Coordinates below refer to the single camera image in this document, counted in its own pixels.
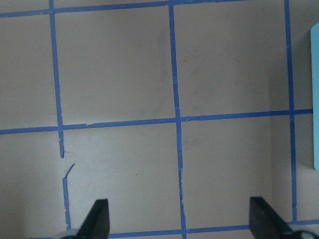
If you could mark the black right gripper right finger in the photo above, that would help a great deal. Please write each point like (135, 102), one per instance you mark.
(265, 223)

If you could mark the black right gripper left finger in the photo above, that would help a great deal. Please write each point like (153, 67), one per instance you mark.
(97, 223)

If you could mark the brown paper table cover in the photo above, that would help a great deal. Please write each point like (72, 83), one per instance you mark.
(176, 111)

